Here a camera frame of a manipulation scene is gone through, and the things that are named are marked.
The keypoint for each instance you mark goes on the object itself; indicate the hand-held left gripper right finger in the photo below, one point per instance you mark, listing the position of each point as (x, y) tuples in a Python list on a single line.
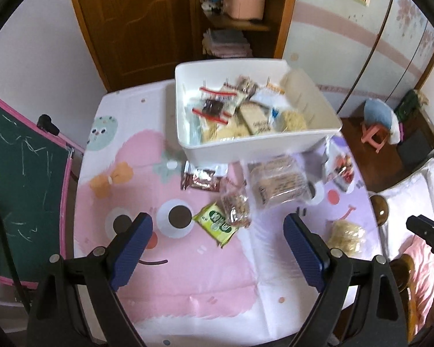
[(305, 253)]

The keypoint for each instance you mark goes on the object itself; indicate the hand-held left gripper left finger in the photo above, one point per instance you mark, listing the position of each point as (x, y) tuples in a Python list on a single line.
[(130, 253)]

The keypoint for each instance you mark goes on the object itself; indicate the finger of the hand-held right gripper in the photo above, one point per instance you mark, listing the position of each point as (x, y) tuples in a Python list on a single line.
[(428, 233)]

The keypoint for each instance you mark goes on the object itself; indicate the clear packet of nuts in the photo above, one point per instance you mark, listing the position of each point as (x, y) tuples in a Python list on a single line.
[(235, 206)]

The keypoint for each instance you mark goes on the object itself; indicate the white plastic storage bin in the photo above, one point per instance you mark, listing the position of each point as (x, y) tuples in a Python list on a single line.
[(238, 148)]

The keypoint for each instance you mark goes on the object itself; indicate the clear packet of yellow noodles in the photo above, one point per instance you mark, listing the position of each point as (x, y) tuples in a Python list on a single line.
[(292, 121)]

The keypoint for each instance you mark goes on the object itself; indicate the pale blue clear packet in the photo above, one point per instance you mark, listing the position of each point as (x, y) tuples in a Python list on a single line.
[(195, 132)]

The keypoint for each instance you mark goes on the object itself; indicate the beige cracker packet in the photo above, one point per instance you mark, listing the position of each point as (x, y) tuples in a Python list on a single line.
[(255, 119)]

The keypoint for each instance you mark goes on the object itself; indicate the large yellow cracker packet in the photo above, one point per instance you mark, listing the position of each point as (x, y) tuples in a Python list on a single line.
[(224, 133)]

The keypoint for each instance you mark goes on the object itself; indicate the dark red snack packet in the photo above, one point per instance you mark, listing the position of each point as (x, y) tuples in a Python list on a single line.
[(212, 106)]

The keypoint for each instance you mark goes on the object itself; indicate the clear brown snack packet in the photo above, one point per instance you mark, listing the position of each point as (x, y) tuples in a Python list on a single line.
[(247, 84)]

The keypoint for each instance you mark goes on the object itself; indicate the white pillow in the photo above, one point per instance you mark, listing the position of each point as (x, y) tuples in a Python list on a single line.
[(412, 195)]

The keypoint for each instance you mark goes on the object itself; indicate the clear packet of yellow crisps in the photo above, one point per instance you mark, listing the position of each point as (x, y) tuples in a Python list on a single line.
[(347, 238)]

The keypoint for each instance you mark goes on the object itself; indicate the pink blanket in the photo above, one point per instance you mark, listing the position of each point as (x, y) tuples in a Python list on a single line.
[(425, 278)]

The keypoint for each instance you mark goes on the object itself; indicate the round wooden bedpost knob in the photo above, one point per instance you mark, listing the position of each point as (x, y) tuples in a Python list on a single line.
[(380, 210)]

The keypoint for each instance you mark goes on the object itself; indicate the clear bag of cakes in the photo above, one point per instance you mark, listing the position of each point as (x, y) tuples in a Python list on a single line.
[(278, 182)]

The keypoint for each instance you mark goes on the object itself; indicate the white cartoon snack packet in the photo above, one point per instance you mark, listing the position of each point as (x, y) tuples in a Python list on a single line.
[(341, 170)]

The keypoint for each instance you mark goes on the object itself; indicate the green snack packet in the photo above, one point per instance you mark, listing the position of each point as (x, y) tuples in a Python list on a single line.
[(217, 224)]

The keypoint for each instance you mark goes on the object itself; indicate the white cloth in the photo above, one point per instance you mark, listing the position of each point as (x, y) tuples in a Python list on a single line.
[(394, 130)]

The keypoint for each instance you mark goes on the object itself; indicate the pink plastic stool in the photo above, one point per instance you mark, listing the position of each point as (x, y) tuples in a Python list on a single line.
[(372, 137)]

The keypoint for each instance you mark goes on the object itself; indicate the dark green bag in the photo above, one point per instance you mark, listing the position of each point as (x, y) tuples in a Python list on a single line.
[(408, 106)]

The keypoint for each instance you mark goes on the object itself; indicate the blue cushion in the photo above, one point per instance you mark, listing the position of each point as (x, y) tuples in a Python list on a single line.
[(378, 114)]

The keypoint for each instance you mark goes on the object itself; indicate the black clip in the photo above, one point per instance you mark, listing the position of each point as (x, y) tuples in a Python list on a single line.
[(47, 124)]

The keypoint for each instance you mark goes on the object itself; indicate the floral sliding wardrobe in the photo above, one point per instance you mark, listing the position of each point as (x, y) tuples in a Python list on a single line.
[(340, 36)]

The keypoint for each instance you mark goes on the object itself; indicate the stack of folded cloths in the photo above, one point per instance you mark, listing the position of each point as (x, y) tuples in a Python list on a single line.
[(226, 43)]

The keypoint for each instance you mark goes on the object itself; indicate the brown wooden door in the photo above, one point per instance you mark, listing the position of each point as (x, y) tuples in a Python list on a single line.
[(130, 25)]

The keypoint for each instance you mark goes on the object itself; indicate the brown wooden shelf unit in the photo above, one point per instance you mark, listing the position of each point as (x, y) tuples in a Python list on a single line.
[(278, 7)]

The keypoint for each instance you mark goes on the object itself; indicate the small plush toy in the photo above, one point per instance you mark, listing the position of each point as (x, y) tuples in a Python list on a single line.
[(212, 1)]

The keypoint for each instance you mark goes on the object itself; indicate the green chalkboard with pink frame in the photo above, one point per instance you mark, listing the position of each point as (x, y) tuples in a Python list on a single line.
[(18, 188)]

